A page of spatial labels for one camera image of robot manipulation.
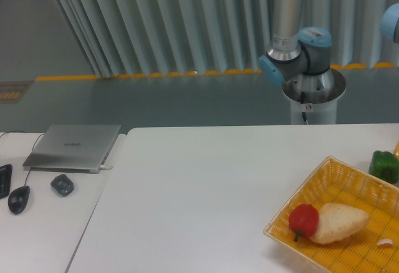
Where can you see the red bell pepper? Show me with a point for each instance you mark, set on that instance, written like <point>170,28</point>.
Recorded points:
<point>304,221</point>

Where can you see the black computer mouse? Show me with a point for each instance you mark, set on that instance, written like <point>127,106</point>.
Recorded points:
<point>18,199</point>

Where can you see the yellow woven basket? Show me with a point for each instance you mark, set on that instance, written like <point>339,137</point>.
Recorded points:
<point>334,181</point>

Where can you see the white bread piece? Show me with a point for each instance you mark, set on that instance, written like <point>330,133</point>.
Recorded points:
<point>339,221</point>

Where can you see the yellow bell pepper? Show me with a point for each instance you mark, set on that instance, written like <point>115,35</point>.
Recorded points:
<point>396,151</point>

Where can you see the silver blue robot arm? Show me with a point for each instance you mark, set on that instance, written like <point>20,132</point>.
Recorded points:
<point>281,60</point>

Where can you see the brown floor sign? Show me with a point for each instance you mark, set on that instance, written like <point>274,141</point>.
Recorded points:
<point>12,92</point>

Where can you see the green bell pepper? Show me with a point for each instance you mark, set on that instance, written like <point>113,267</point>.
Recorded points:
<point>384,166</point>

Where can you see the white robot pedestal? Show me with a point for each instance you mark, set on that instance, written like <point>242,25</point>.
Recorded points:
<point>314,99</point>

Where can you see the silver closed laptop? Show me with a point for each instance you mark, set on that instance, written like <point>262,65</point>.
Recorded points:
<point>73,148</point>

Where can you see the black keyboard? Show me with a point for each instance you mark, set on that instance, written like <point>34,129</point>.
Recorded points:
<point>5,180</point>

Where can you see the grey pleated curtain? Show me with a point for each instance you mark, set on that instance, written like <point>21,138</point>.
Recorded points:
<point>148,37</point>

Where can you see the dark grey earbuds case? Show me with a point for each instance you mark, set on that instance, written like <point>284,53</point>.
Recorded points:
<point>63,185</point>

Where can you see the small orange white piece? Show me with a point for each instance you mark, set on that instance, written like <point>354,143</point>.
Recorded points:
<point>385,243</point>

